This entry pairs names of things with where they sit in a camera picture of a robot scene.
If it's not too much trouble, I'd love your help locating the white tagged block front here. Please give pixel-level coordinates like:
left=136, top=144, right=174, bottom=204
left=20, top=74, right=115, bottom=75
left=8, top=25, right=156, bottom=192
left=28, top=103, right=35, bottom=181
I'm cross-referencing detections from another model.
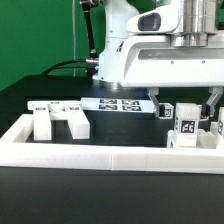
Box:
left=174, top=103, right=200, bottom=147

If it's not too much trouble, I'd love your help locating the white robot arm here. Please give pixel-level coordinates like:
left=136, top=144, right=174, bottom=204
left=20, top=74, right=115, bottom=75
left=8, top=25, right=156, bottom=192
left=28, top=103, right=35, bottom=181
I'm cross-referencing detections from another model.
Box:
left=93, top=0, right=224, bottom=116

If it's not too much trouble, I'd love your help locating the white chair seat part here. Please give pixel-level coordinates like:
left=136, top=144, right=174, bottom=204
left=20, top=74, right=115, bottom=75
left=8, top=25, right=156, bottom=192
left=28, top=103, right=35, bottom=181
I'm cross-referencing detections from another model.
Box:
left=167, top=129, right=217, bottom=149

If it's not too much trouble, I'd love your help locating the white chair back part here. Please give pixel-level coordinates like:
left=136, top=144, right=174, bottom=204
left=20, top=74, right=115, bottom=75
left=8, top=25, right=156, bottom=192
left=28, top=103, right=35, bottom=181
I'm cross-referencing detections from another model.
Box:
left=27, top=101, right=90, bottom=141

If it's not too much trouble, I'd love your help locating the black cable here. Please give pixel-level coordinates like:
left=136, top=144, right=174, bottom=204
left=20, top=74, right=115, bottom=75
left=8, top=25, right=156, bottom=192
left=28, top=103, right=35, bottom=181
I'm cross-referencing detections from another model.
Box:
left=40, top=59, right=98, bottom=76

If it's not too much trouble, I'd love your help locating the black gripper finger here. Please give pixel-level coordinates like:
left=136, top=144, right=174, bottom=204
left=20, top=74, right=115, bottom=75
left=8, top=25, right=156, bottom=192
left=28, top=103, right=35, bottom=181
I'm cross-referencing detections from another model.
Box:
left=147, top=88, right=165, bottom=117
left=201, top=87, right=223, bottom=117

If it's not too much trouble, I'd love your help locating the white flat tagged plank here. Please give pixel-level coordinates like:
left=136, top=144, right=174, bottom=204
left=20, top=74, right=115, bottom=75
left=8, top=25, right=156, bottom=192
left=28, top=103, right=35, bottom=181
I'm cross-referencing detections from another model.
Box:
left=80, top=97, right=155, bottom=113

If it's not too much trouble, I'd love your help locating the white U-shaped border frame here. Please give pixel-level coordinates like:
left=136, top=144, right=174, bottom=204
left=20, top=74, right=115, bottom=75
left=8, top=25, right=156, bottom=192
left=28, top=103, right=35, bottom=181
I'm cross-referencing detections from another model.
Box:
left=0, top=114, right=224, bottom=174

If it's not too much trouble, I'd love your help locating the white tagged cube middle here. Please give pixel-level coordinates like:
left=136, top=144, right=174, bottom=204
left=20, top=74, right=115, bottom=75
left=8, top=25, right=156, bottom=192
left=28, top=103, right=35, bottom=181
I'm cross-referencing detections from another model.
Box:
left=159, top=103, right=174, bottom=119

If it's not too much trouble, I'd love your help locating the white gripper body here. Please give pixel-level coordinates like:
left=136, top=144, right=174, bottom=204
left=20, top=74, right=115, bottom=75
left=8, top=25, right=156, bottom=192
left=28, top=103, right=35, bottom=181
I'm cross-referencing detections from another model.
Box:
left=118, top=1, right=224, bottom=88

